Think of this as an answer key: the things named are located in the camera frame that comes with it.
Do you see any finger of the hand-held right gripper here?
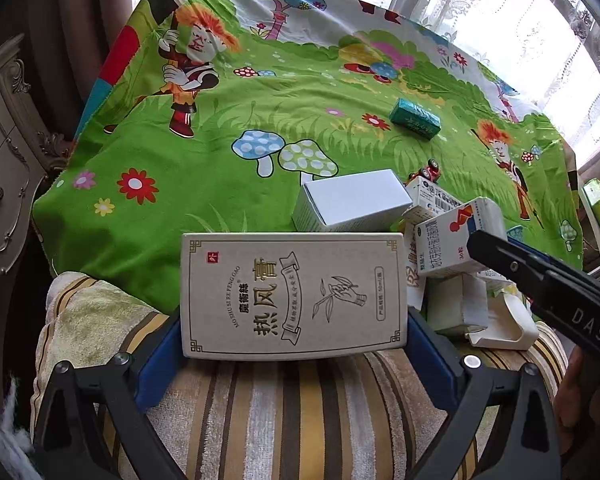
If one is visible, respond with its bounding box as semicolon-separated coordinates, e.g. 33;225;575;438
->
466;230;548;311

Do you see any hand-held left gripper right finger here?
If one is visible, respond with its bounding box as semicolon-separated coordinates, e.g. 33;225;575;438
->
405;307;566;480

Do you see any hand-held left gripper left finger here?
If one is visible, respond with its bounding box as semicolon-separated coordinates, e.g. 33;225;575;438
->
32;310;188;480

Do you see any white red blue medicine box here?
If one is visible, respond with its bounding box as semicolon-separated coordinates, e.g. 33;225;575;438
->
415;197;508;278

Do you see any white barcode medicine box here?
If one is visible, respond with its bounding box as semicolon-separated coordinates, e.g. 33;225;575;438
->
402;176;468;226

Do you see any beige carton box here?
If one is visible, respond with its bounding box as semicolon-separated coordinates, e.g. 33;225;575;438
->
180;231;410;361

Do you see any person's right hand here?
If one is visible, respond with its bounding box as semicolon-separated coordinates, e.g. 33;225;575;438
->
552;345;600;461

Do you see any open white carton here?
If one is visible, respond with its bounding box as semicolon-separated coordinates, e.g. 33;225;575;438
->
425;275;493;338

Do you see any white plastic tray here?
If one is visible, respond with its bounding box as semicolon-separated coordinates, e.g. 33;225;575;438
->
467;285;540;351

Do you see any white windowsill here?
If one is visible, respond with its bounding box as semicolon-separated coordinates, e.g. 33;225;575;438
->
577;185;600;281

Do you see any long white orange box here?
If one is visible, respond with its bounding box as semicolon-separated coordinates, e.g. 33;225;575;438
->
405;232;428;288

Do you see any green tissue pack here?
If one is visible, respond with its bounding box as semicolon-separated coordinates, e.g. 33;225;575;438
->
582;177;600;231

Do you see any red toy truck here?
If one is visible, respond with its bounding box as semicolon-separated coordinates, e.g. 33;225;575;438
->
405;157;443;186

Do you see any striped beige towel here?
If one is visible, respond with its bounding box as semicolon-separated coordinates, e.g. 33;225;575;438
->
30;270;571;480

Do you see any plain white box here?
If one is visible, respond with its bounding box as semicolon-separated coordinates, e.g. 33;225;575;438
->
292;169;413;233

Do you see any small teal box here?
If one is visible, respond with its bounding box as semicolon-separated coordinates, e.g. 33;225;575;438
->
389;97;442;140

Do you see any white ornate nightstand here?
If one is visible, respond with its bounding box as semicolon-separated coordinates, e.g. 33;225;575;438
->
0;35;76;276

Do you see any white lace curtain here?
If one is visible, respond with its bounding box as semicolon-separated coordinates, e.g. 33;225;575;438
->
390;0;600;126

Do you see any green cartoon printed bedsheet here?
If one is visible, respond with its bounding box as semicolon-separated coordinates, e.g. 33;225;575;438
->
30;0;583;306

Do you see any brown curtain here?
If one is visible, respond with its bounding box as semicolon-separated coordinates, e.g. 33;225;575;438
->
22;0;131;126

